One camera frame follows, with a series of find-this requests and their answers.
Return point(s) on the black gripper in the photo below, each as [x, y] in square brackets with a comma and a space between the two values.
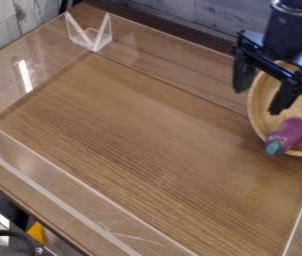
[253, 56]

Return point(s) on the purple toy eggplant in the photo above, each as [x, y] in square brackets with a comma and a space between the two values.
[284, 137]

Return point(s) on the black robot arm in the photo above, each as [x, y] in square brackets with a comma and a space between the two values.
[281, 37]

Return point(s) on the brown wooden bowl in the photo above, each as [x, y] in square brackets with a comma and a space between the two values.
[263, 122]

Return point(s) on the clear acrylic tray walls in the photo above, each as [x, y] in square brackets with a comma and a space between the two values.
[128, 151]

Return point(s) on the yellow object under table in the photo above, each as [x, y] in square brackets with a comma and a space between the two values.
[36, 232]

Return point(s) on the clear acrylic corner bracket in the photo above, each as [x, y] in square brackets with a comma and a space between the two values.
[89, 38]

